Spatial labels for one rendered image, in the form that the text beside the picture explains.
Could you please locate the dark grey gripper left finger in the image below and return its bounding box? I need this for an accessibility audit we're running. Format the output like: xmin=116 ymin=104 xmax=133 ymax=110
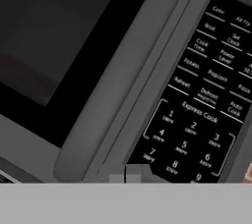
xmin=96 ymin=164 xmax=127 ymax=184

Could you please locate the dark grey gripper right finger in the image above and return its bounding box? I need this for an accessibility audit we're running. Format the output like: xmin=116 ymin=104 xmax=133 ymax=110
xmin=126 ymin=164 xmax=169 ymax=184

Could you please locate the grey microwave oven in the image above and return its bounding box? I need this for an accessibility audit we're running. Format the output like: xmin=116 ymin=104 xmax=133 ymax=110
xmin=94 ymin=0 xmax=252 ymax=184

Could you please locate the microwave door with dark window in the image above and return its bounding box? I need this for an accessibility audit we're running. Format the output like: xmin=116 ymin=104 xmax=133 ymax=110
xmin=0 ymin=0 xmax=207 ymax=184

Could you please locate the grey microwave door handle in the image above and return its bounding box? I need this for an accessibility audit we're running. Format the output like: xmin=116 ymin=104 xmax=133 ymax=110
xmin=52 ymin=0 xmax=199 ymax=183

